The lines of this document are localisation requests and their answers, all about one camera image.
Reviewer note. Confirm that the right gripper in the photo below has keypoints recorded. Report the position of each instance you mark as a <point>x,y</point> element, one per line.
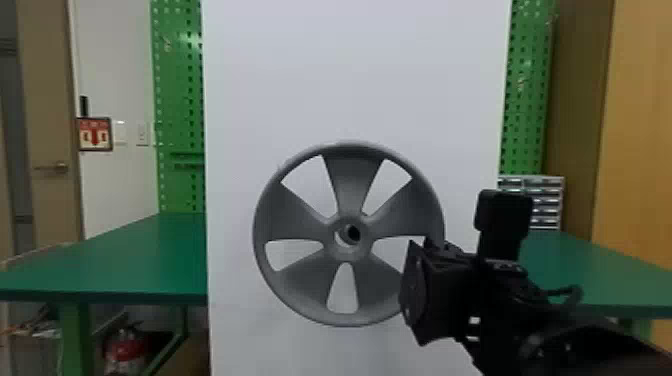
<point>498,286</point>

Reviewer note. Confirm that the grey wheel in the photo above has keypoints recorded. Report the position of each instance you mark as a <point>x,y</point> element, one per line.
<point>291,216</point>

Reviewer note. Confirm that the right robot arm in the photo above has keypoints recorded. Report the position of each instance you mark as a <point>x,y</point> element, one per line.
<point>567,341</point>

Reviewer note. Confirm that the white panel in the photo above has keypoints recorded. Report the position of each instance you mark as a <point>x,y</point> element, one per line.
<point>357,78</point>

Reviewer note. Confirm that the white drawer cabinet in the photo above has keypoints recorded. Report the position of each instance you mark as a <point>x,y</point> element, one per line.
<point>546,202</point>

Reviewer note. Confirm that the red fire extinguisher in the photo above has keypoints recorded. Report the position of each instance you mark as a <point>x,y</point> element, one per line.
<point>123,353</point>

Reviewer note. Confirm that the beige door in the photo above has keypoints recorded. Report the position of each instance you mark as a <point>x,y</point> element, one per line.
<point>50,105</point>

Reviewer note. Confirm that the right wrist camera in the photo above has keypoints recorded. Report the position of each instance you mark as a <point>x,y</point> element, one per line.
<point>503,214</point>

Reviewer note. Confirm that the white wall switch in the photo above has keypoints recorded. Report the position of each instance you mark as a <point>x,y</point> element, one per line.
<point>120,133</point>
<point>142,134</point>

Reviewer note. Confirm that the red wall sign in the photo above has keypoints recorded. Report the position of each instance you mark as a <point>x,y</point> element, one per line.
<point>94,134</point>

